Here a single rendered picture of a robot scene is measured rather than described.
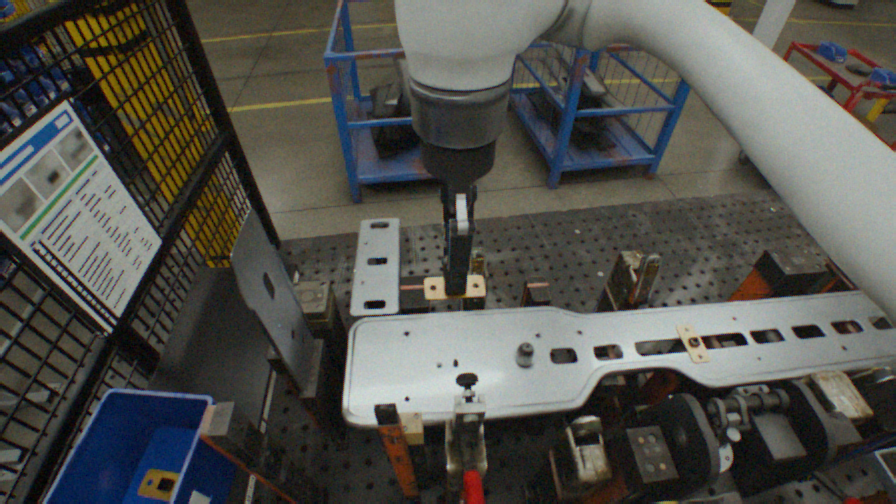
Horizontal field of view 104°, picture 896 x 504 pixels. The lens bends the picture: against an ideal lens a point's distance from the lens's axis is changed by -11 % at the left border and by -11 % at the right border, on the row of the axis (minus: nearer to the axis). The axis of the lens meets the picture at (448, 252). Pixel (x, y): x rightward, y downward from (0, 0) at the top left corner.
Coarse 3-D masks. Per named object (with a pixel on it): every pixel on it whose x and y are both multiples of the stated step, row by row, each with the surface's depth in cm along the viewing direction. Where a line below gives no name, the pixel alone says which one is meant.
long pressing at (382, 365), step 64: (384, 320) 79; (448, 320) 79; (512, 320) 79; (576, 320) 78; (640, 320) 78; (704, 320) 78; (768, 320) 78; (832, 320) 78; (384, 384) 69; (448, 384) 69; (512, 384) 69; (576, 384) 69; (704, 384) 68
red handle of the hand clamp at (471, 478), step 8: (464, 440) 55; (464, 448) 53; (472, 448) 53; (464, 456) 52; (472, 456) 51; (464, 464) 50; (472, 464) 50; (472, 472) 48; (464, 480) 48; (472, 480) 47; (480, 480) 47; (464, 488) 47; (472, 488) 46; (480, 488) 46; (472, 496) 45; (480, 496) 45
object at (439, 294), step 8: (424, 280) 56; (432, 280) 56; (440, 280) 56; (472, 280) 56; (480, 280) 56; (440, 288) 55; (472, 288) 55; (480, 288) 55; (432, 296) 54; (440, 296) 54; (448, 296) 54; (456, 296) 54; (464, 296) 54; (472, 296) 54; (480, 296) 55
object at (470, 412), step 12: (468, 372) 48; (468, 384) 47; (456, 396) 46; (468, 396) 47; (480, 396) 46; (456, 408) 45; (468, 408) 45; (480, 408) 45; (456, 420) 47; (468, 420) 45; (480, 420) 48; (456, 432) 54; (468, 432) 55
